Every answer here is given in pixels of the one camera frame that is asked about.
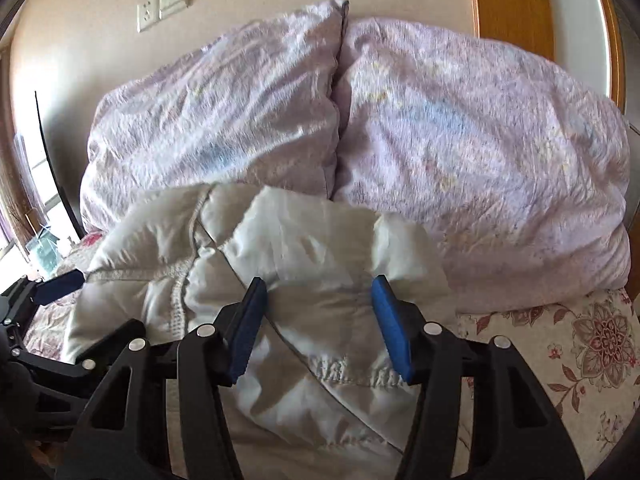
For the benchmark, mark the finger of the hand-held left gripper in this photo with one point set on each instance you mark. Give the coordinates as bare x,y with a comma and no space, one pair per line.
60,285
107,347

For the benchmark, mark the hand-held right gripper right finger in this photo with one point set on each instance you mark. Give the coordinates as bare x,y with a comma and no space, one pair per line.
392,330

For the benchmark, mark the purple patterned pillow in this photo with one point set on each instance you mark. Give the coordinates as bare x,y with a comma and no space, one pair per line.
225,110
475,160

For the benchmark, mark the wooden door frame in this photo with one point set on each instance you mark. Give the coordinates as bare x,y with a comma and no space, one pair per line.
515,5

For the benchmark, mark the white puffer jacket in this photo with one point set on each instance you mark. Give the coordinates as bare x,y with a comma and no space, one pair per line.
310,270

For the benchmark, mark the window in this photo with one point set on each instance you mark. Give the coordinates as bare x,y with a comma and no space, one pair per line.
35,210

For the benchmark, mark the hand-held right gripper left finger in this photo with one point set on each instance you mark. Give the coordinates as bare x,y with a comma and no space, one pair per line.
247,330

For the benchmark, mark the white wall socket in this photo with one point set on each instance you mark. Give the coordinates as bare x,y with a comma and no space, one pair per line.
148,16

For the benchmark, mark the floral bed quilt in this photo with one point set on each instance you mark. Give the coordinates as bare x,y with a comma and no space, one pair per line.
550,350

